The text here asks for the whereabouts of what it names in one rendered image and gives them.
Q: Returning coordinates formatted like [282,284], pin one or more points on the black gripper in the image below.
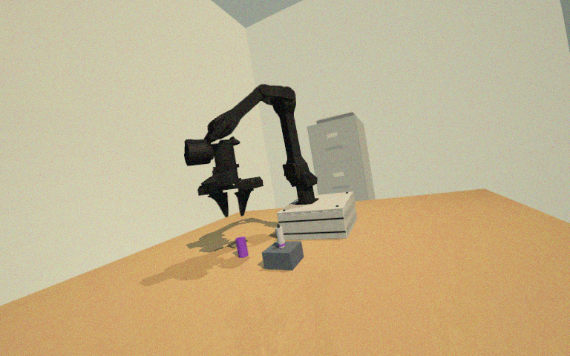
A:
[245,186]

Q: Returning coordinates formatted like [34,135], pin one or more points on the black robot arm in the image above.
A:
[296,170]

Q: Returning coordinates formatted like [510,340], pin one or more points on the white marker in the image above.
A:
[280,236]

